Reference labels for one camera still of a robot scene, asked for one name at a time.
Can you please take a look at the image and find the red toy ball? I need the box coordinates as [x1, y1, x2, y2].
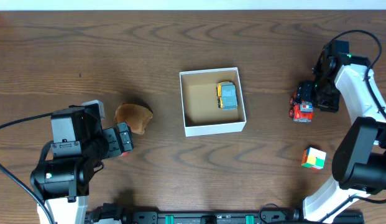
[118, 151, 129, 156]

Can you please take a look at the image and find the brown plush toy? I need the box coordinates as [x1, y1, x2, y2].
[114, 103, 153, 135]

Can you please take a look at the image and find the red toy fire truck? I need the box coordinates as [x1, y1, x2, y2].
[289, 92, 313, 123]

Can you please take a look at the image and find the multicoloured puzzle cube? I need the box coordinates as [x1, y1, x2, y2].
[301, 147, 326, 170]

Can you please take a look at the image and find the white cardboard box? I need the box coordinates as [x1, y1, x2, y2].
[179, 67, 247, 137]

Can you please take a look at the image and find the black cable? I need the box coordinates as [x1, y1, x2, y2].
[0, 111, 55, 224]
[331, 29, 386, 124]

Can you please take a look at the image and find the left black cable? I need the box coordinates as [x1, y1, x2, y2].
[0, 111, 55, 224]

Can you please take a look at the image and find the right black cable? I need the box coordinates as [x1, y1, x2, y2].
[331, 29, 386, 124]

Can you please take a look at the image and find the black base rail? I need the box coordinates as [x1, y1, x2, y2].
[85, 202, 365, 224]

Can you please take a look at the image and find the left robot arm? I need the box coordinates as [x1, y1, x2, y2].
[30, 100, 134, 223]

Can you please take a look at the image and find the yellow grey toy truck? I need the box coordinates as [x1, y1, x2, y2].
[216, 81, 238, 110]

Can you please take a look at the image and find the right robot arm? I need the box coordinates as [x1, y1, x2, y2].
[290, 39, 386, 223]

